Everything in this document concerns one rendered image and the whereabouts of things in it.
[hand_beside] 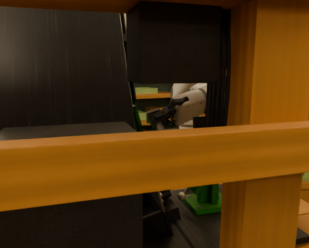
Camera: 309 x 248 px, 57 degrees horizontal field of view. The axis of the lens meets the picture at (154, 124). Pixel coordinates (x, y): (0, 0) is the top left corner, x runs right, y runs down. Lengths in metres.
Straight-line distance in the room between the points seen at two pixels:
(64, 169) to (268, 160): 0.35
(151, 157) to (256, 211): 0.29
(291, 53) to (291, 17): 0.06
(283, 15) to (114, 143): 0.38
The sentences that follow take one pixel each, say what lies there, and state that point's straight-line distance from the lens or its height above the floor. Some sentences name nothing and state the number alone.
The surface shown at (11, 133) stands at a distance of 0.70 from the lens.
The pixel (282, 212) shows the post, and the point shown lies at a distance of 0.69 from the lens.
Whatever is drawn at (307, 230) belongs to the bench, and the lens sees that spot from 1.08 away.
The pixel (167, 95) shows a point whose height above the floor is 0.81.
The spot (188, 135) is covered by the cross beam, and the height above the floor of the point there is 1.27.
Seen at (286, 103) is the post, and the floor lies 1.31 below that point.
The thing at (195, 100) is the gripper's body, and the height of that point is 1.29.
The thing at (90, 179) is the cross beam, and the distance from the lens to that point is 0.44.
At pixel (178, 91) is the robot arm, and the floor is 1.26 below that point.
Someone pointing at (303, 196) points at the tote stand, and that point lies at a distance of 1.75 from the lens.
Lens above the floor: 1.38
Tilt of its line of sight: 11 degrees down
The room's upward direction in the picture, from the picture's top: straight up
